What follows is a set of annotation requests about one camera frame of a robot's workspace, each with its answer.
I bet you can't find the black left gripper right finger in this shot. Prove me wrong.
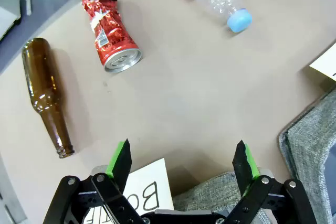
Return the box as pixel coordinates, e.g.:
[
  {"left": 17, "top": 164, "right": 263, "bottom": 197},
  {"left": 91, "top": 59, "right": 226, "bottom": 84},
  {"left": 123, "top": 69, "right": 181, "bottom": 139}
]
[{"left": 224, "top": 140, "right": 317, "bottom": 224}]

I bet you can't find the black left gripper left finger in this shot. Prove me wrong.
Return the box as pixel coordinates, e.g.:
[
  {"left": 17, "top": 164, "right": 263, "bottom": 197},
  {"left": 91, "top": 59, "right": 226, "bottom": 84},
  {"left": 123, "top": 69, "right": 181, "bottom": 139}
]
[{"left": 43, "top": 138, "right": 146, "bottom": 224}]

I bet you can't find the crushed red soda can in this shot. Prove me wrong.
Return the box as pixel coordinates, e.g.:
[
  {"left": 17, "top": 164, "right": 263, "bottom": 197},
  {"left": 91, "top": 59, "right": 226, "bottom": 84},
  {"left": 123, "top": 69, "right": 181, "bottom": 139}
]
[{"left": 81, "top": 0, "right": 142, "bottom": 74}]

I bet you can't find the grey felt basket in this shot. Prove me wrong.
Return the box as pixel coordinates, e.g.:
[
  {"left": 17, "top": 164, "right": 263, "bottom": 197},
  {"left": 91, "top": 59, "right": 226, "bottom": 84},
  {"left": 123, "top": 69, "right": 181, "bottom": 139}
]
[
  {"left": 172, "top": 170, "right": 271, "bottom": 224},
  {"left": 278, "top": 87, "right": 336, "bottom": 218}
]

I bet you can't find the white paper label Bottle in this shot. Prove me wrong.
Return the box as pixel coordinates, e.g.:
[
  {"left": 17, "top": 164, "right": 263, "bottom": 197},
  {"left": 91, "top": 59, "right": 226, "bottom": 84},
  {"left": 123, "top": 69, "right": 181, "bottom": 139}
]
[{"left": 82, "top": 157, "right": 175, "bottom": 224}]

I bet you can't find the brown glass bottle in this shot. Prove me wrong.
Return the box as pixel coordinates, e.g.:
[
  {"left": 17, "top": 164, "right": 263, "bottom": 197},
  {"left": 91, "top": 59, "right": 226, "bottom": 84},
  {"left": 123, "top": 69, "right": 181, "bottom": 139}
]
[{"left": 22, "top": 37, "right": 76, "bottom": 159}]

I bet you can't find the white paper label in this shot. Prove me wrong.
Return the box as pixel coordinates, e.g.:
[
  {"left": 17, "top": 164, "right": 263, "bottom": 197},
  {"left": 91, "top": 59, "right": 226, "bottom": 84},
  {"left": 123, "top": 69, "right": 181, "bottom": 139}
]
[{"left": 309, "top": 41, "right": 336, "bottom": 82}]

